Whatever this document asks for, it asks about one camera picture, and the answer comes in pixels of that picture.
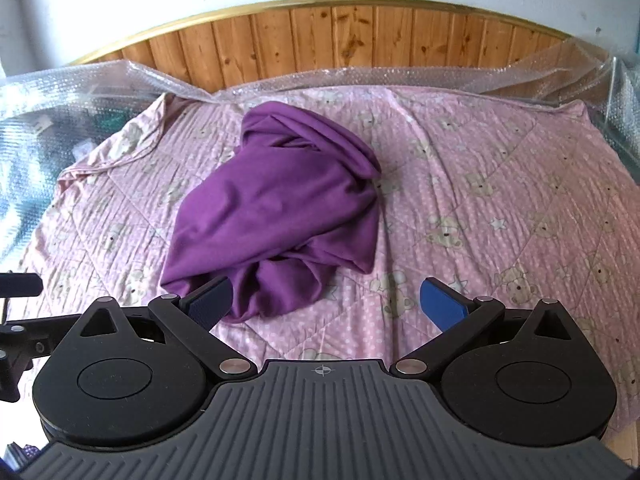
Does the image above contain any pink bear-print blanket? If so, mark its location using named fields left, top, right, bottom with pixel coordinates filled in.
left=25, top=82, right=640, bottom=441

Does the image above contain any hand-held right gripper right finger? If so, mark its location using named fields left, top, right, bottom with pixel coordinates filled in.
left=389, top=277, right=580, bottom=380

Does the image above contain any purple garment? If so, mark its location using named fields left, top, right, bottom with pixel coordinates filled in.
left=160, top=101, right=384, bottom=324

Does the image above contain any clear bubble wrap sheet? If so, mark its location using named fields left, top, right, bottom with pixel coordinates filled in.
left=0, top=42, right=640, bottom=261

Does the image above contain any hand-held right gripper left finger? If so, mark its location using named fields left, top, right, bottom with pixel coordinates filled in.
left=64, top=277, right=252, bottom=381

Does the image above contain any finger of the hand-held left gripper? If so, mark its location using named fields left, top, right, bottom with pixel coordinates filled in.
left=0, top=272, right=44, bottom=297
left=0, top=313, right=85, bottom=404

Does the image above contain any wooden headboard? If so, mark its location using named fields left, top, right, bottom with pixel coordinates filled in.
left=67, top=0, right=587, bottom=97

